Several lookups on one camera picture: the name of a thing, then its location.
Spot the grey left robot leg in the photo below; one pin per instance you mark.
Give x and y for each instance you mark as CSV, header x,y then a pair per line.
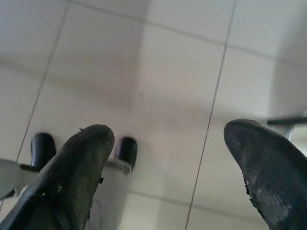
x,y
10,175

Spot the grey right robot leg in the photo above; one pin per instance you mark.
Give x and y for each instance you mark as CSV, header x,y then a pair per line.
x,y
112,191

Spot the grey robot leg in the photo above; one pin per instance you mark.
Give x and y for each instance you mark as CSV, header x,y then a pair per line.
x,y
10,175
112,191

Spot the black right robot foot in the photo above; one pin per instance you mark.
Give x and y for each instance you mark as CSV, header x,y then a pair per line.
x,y
126,149

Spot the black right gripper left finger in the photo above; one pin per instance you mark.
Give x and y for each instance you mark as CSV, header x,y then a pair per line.
x,y
67,182

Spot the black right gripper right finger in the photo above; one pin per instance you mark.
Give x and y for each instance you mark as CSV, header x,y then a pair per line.
x,y
273,172

